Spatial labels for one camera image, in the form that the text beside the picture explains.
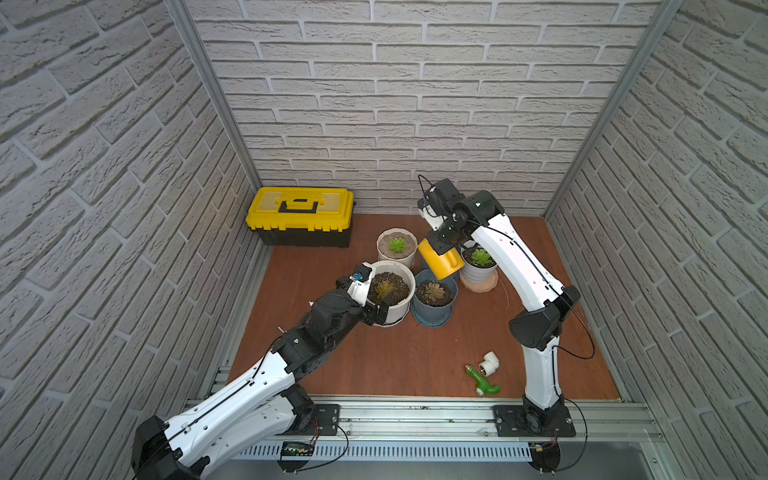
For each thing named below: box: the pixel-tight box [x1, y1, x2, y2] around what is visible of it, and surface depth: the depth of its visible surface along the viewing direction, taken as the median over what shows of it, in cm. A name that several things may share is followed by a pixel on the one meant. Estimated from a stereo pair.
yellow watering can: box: [418, 238, 465, 281], surface depth 81 cm
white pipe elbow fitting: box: [479, 351, 500, 377], surface depth 83 cm
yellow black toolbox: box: [245, 187, 355, 248], surface depth 100 cm
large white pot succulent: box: [366, 260, 416, 327], surface depth 89 cm
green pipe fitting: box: [465, 364, 501, 397], surface depth 80 cm
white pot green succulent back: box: [376, 227, 418, 269], surface depth 97 cm
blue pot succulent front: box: [411, 268, 459, 329], surface depth 90 cm
